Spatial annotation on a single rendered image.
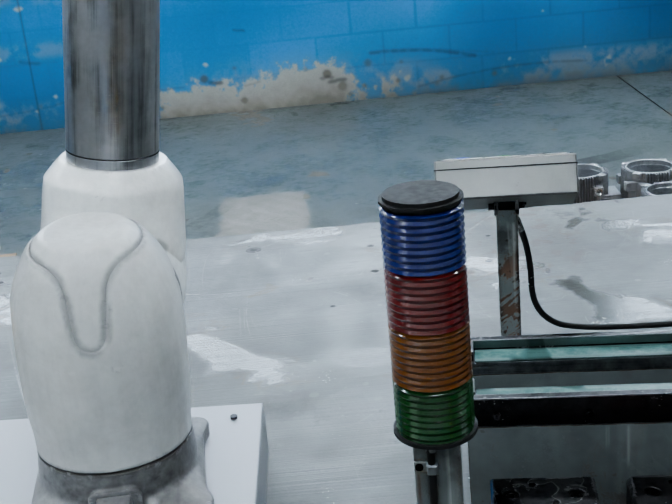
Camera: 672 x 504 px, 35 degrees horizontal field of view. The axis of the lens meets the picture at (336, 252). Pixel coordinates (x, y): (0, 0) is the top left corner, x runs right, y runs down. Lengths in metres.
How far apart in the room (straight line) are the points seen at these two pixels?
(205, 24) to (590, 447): 5.61
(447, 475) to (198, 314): 0.88
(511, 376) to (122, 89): 0.51
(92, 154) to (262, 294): 0.61
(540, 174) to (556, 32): 5.40
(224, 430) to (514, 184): 0.45
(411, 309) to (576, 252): 1.05
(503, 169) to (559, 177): 0.07
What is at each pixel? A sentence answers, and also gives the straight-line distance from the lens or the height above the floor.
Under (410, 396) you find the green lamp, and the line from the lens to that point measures 0.79.
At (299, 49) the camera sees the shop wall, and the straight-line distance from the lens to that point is 6.55.
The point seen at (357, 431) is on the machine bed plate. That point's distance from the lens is 1.29.
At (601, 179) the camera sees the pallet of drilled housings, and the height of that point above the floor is 0.34.
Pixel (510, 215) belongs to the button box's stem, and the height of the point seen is 1.01.
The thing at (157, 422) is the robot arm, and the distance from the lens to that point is 1.04.
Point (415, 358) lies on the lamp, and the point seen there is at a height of 1.10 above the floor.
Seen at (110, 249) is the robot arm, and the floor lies 1.13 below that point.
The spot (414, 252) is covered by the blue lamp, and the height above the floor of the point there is 1.18.
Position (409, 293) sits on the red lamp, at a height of 1.15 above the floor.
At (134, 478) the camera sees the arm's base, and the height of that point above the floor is 0.91.
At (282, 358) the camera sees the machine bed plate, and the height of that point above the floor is 0.80.
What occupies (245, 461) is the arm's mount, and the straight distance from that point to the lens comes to 1.14.
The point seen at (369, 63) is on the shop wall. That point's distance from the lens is 6.58.
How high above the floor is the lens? 1.45
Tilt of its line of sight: 21 degrees down
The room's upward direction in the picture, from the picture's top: 6 degrees counter-clockwise
